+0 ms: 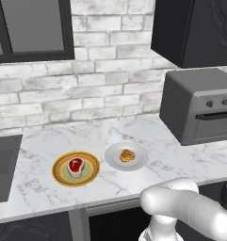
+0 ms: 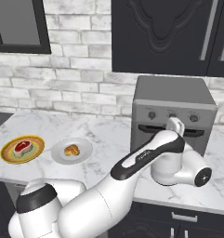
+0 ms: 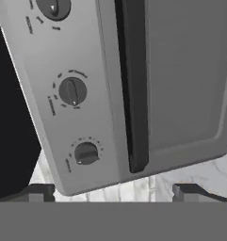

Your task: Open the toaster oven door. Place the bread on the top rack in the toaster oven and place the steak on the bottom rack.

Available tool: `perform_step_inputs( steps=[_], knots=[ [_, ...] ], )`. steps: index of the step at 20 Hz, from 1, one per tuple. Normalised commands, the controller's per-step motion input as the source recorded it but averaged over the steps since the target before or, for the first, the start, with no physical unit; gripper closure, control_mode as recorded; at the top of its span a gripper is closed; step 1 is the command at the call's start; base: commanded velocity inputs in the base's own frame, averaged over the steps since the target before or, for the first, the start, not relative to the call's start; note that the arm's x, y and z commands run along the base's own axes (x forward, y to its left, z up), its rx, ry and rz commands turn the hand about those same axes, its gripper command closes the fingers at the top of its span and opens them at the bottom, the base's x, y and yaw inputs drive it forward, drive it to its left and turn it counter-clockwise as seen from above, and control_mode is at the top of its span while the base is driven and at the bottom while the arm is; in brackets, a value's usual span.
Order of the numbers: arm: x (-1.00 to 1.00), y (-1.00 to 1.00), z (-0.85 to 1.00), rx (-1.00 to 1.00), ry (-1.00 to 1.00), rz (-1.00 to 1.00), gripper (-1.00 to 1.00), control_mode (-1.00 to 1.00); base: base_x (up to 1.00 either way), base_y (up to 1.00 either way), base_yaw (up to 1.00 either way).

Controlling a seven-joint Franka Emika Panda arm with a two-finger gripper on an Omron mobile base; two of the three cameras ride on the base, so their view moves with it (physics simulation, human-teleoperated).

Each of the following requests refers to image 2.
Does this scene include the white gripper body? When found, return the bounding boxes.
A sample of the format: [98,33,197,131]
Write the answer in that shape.
[165,116,186,137]

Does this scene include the grey toaster oven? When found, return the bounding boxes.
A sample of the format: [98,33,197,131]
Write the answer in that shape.
[130,74,218,158]

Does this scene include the grey toaster oven door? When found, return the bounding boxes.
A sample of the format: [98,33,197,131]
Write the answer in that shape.
[130,119,212,157]

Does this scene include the dark plain cupboard door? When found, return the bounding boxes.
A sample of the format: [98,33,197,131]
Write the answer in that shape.
[205,0,224,79]

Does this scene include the dark carved cupboard door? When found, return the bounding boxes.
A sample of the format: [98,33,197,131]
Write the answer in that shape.
[111,0,221,77]

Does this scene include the golden brown bread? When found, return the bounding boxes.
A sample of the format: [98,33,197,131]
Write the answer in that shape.
[63,143,81,157]

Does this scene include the dark base cupboard door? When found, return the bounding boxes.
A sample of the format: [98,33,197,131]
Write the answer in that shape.
[107,217,180,238]
[178,223,224,238]

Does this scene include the red raw steak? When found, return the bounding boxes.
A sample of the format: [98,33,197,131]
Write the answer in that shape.
[13,139,34,156]

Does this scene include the dark drawer front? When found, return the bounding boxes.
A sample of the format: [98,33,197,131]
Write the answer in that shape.
[128,200,224,232]

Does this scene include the white plate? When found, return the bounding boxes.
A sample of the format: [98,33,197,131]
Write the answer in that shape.
[50,137,94,165]

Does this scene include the yellow green plate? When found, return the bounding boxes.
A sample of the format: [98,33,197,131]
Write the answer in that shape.
[0,134,46,165]

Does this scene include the black hob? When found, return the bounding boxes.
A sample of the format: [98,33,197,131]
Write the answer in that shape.
[0,112,15,133]

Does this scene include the dark framed window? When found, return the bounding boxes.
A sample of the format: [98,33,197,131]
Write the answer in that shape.
[0,0,52,55]

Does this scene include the dark base cupboard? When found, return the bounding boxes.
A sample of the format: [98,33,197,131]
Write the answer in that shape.
[0,179,18,238]

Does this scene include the black toaster oven door handle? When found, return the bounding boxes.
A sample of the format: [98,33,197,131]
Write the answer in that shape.
[138,124,206,138]

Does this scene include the silver drawer handle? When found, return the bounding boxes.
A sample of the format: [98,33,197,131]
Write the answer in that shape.
[171,211,199,223]

